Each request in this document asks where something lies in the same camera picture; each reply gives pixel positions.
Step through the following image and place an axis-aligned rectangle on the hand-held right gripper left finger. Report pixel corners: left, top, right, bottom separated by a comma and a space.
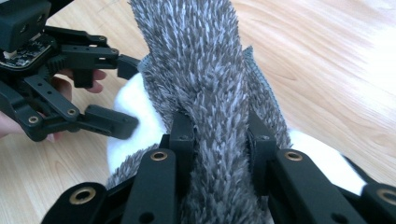
159, 110, 198, 191

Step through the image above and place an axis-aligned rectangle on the grey fluffy cloth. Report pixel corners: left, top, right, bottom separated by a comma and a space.
105, 0, 292, 224

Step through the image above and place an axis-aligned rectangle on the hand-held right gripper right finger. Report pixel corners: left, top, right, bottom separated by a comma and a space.
247, 107, 278, 196

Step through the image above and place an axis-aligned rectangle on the black and white panda plush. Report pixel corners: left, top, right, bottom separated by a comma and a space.
106, 72, 367, 196

